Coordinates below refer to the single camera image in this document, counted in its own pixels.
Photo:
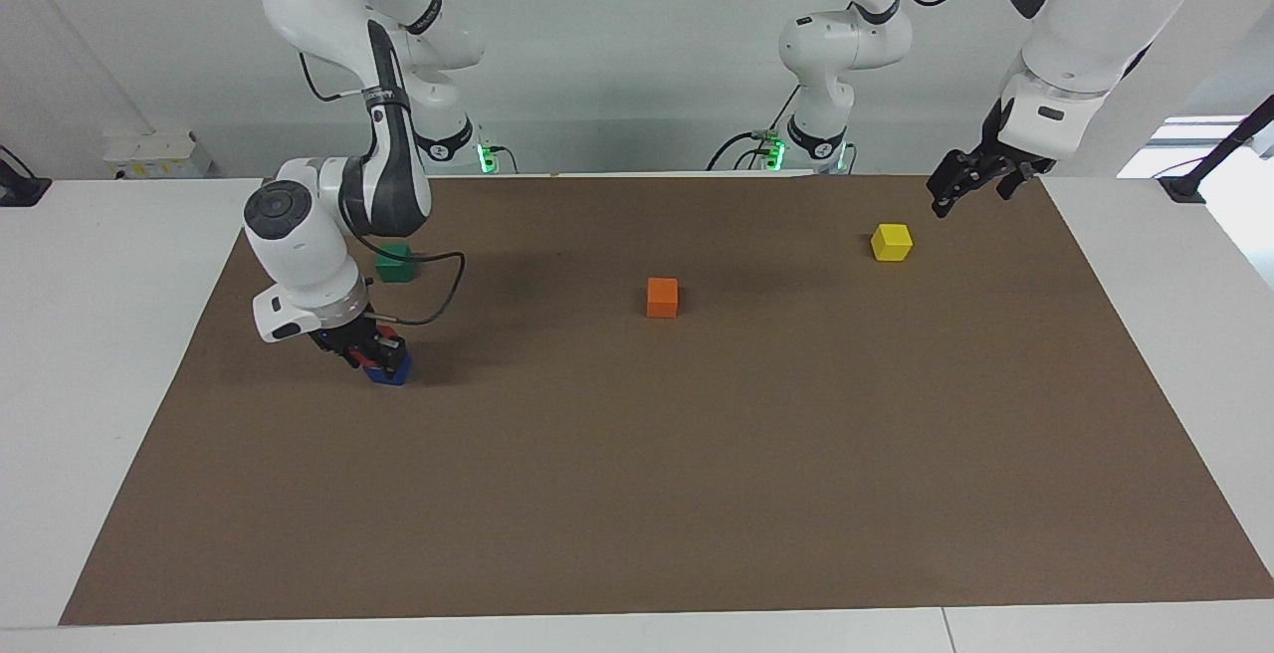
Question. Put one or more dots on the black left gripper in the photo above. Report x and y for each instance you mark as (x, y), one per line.
(993, 135)

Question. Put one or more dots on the green cube block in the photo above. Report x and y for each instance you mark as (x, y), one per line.
(396, 267)

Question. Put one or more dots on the blue cube block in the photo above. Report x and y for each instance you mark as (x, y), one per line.
(393, 376)

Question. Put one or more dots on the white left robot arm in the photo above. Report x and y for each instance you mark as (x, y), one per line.
(1095, 16)

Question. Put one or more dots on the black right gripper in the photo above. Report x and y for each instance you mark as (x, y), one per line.
(336, 342)

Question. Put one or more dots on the orange cube block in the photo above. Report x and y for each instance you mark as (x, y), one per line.
(662, 299)

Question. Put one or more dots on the white box with yellow label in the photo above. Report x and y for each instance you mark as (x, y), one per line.
(154, 155)

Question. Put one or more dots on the black table clamp mount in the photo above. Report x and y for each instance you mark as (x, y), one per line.
(22, 190)
(1184, 185)

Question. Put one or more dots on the brown table mat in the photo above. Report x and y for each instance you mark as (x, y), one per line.
(637, 454)

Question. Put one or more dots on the yellow cube block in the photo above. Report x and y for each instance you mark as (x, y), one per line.
(891, 244)

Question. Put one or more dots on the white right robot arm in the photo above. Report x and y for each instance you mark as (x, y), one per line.
(299, 245)

